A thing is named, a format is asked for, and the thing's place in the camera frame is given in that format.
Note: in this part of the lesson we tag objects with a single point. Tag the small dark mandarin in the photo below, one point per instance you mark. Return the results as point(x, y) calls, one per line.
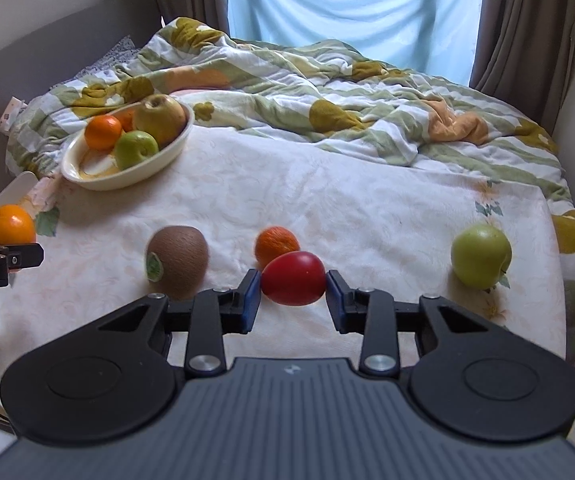
point(274, 242)

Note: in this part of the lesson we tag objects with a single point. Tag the right brown curtain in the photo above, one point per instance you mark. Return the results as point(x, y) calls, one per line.
point(524, 55)

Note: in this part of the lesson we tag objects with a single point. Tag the grey bed headboard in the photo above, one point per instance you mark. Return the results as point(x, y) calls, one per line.
point(56, 51)

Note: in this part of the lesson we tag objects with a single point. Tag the red cherry tomato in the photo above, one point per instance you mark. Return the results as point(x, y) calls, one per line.
point(294, 279)

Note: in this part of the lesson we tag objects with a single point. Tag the white floral tablecloth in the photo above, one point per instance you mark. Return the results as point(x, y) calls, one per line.
point(380, 226)

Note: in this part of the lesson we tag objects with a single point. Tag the green apple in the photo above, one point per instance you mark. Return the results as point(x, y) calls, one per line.
point(134, 147)
point(480, 256)

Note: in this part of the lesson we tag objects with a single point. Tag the cream yellow duck plate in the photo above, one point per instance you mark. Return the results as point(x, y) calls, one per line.
point(97, 171)

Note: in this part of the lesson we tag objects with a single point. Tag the small mandarin front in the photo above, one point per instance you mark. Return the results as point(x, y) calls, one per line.
point(125, 117)

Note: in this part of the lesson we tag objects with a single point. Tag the large orange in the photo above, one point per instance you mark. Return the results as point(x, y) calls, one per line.
point(102, 133)
point(16, 226)

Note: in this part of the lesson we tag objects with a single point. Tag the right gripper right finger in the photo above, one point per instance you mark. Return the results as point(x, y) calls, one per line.
point(370, 313)

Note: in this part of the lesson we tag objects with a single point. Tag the brown kiwi with sticker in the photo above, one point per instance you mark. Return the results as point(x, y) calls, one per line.
point(176, 261)

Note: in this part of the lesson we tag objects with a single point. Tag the grey patterned pillow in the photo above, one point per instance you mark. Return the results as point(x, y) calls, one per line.
point(103, 68)

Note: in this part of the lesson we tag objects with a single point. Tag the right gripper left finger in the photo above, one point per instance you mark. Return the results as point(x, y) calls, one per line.
point(215, 313)

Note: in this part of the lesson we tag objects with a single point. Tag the yellow apple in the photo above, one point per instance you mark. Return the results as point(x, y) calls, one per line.
point(161, 116)

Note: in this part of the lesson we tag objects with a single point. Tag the striped floral quilt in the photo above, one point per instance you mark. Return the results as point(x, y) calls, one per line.
point(327, 94)

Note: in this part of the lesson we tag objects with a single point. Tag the light blue window sheet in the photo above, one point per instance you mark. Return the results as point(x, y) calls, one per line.
point(435, 37)

